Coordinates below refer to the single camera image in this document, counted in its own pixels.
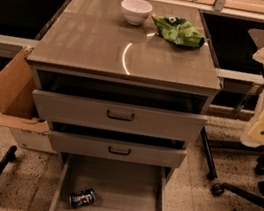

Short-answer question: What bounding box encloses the blue pepsi can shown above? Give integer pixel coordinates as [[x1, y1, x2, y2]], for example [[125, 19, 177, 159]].
[[69, 188, 96, 208]]

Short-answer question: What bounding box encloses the green chip bag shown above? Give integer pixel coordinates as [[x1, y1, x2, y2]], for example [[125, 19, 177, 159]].
[[152, 14, 205, 49]]

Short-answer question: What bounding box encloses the brown cardboard box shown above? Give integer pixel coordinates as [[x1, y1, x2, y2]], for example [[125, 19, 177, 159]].
[[0, 47, 55, 154]]

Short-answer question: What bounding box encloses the top grey drawer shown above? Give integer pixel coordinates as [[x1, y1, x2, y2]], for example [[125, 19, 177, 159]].
[[32, 90, 207, 143]]

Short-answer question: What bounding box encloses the black table leg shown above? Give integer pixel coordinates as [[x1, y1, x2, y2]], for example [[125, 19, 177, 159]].
[[200, 128, 217, 181]]

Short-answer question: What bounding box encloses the white ceramic bowl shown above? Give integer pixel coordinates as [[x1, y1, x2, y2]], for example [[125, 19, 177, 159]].
[[120, 0, 153, 25]]

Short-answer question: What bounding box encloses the grey drawer cabinet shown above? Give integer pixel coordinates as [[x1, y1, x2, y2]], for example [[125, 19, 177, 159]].
[[9, 0, 235, 192]]

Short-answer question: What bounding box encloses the middle grey drawer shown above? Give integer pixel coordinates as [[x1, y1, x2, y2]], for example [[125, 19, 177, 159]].
[[47, 131, 187, 168]]

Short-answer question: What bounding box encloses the bottom open grey drawer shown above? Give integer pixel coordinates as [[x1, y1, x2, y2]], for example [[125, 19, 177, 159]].
[[49, 156, 166, 211]]

